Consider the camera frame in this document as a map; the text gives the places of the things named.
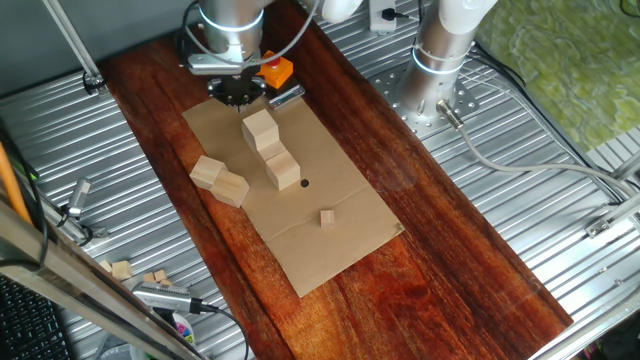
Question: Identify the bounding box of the reddish brown wooden board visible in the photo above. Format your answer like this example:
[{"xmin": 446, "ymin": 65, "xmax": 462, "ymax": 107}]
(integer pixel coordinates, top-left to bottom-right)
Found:
[{"xmin": 97, "ymin": 0, "xmax": 575, "ymax": 360}]

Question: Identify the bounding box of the aluminium frame beam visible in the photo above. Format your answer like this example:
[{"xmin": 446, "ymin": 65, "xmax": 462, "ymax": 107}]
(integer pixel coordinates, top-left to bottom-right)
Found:
[{"xmin": 0, "ymin": 197, "xmax": 209, "ymax": 360}]

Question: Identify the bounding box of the power cord with black plug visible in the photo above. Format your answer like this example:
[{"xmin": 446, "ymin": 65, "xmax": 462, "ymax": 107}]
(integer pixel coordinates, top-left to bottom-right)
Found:
[{"xmin": 380, "ymin": 6, "xmax": 420, "ymax": 24}]

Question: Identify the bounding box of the silver robot mounting plate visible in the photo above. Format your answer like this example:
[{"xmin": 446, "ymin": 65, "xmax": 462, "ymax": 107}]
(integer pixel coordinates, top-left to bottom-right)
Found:
[{"xmin": 370, "ymin": 63, "xmax": 481, "ymax": 140}]

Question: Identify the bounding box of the silver ridged camera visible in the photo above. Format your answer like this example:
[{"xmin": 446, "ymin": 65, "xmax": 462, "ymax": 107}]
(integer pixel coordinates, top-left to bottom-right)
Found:
[{"xmin": 131, "ymin": 280, "xmax": 204, "ymax": 316}]

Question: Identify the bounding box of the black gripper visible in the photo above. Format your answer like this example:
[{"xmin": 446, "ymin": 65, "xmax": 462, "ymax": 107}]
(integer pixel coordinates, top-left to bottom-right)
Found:
[{"xmin": 206, "ymin": 73, "xmax": 269, "ymax": 110}]

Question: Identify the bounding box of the silver camera on stand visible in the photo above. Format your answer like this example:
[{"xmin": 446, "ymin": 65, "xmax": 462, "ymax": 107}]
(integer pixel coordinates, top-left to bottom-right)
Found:
[{"xmin": 66, "ymin": 177, "xmax": 94, "ymax": 220}]

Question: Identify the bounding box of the orange emergency stop button box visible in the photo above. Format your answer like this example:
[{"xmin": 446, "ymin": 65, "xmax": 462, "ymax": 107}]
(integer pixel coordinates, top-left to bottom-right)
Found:
[{"xmin": 257, "ymin": 49, "xmax": 295, "ymax": 90}]

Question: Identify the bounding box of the aluminium profile rail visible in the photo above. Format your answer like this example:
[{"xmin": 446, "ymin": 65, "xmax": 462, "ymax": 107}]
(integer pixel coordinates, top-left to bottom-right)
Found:
[
  {"xmin": 583, "ymin": 192, "xmax": 640, "ymax": 240},
  {"xmin": 609, "ymin": 149, "xmax": 640, "ymax": 182}
]

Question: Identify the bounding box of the metal camera stand bracket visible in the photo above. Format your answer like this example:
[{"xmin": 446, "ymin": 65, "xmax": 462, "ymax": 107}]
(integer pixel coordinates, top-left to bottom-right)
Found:
[{"xmin": 37, "ymin": 197, "xmax": 110, "ymax": 247}]

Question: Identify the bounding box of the orange tube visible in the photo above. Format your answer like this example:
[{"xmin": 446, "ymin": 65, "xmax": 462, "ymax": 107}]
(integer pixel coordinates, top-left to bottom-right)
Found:
[{"xmin": 0, "ymin": 141, "xmax": 32, "ymax": 226}]

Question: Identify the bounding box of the black camera cable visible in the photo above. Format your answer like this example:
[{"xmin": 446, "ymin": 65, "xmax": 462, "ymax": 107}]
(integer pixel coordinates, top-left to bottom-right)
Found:
[{"xmin": 188, "ymin": 298, "xmax": 251, "ymax": 360}]

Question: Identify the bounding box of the light grey arm cable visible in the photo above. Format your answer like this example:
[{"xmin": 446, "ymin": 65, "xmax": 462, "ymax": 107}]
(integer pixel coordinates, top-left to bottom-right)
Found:
[{"xmin": 183, "ymin": 0, "xmax": 322, "ymax": 69}]

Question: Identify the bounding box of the white power strip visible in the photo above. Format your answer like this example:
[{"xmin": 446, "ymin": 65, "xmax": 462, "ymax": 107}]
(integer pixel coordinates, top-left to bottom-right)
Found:
[{"xmin": 368, "ymin": 0, "xmax": 399, "ymax": 35}]

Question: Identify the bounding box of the brown cardboard sheet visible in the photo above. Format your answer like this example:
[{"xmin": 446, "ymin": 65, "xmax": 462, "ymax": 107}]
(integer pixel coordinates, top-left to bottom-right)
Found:
[{"xmin": 182, "ymin": 81, "xmax": 405, "ymax": 299}]

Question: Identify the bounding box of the black keyboard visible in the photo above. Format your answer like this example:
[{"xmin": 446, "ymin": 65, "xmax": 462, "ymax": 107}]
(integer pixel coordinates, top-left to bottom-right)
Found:
[{"xmin": 0, "ymin": 276, "xmax": 76, "ymax": 360}]

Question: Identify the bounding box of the thin metal stand rod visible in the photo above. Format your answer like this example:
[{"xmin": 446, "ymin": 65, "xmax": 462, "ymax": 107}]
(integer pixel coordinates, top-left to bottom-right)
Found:
[{"xmin": 41, "ymin": 0, "xmax": 109, "ymax": 97}]

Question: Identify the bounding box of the silver camera mount bracket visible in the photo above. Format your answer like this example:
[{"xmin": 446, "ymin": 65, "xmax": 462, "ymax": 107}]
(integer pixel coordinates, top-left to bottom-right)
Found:
[{"xmin": 187, "ymin": 48, "xmax": 247, "ymax": 77}]

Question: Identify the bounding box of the grey cable with metal connector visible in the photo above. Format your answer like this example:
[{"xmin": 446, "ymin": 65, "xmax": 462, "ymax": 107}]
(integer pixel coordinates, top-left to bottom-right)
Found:
[{"xmin": 435, "ymin": 98, "xmax": 640, "ymax": 197}]

